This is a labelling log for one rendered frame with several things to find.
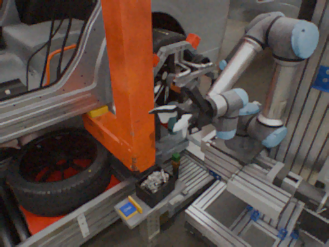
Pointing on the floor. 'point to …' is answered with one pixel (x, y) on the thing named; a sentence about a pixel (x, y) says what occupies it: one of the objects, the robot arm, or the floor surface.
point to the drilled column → (150, 230)
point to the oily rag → (7, 150)
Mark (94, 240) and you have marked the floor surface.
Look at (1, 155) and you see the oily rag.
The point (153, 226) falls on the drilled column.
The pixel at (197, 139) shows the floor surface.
